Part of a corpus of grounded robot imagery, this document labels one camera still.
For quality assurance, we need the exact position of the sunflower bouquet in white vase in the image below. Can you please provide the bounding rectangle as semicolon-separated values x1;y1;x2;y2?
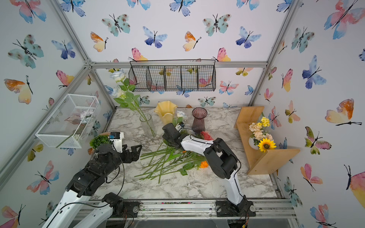
249;116;277;153

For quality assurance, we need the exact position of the white rose stem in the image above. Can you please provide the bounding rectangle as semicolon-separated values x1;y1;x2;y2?
113;91;145;119
172;111;186;126
110;70;136;98

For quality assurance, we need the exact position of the metal base rail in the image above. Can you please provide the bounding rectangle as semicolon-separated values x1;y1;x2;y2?
56;198;298;221

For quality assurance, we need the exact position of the pink artificial rose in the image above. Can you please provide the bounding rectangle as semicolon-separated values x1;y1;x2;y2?
200;131;214;141

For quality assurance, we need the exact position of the pile of green flower stems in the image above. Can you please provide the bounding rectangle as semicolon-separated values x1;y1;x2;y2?
135;143;207;183

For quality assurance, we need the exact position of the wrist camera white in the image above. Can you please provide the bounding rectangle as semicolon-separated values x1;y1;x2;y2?
175;122;185;131
109;132;124;153

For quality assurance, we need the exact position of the potted green succulent plant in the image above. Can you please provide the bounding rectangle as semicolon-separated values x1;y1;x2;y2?
87;132;112;155

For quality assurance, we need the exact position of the yellow ruffled vase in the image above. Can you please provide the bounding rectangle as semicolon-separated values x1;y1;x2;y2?
154;101;177;125

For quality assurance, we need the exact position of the clear glass vase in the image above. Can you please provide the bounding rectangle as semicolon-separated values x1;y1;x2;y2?
140;114;156;138

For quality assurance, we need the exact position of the white mesh wall basket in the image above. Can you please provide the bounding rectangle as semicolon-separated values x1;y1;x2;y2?
35;94;100;149

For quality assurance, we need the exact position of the purple ribbed glass vase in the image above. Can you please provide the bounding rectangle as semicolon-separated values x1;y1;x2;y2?
192;107;208;134

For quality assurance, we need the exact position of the black wire wall basket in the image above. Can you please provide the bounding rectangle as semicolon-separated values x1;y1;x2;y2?
129;59;216;92

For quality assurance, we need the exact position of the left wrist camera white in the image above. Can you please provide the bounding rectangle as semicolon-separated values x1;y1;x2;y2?
109;132;124;153

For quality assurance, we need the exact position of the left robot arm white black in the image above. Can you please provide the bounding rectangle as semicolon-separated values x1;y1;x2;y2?
43;143;142;228

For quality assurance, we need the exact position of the wooden corner shelf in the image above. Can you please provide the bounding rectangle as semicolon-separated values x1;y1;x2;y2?
234;106;300;175

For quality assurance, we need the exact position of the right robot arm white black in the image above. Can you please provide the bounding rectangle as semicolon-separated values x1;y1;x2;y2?
162;123;256;219

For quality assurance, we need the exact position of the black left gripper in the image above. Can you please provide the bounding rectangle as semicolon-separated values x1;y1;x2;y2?
102;143;142;178

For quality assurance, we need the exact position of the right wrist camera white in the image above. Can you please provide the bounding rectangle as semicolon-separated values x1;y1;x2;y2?
175;122;185;131

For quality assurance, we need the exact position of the orange flower front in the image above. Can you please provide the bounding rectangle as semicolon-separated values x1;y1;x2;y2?
200;161;209;169

